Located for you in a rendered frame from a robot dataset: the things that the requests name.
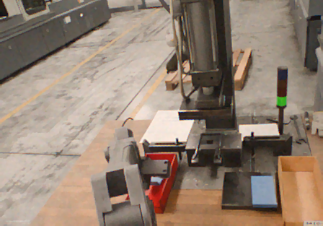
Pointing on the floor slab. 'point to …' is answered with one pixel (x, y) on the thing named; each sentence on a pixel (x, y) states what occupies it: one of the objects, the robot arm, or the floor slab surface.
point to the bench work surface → (202, 204)
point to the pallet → (233, 68)
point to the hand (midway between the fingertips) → (147, 182)
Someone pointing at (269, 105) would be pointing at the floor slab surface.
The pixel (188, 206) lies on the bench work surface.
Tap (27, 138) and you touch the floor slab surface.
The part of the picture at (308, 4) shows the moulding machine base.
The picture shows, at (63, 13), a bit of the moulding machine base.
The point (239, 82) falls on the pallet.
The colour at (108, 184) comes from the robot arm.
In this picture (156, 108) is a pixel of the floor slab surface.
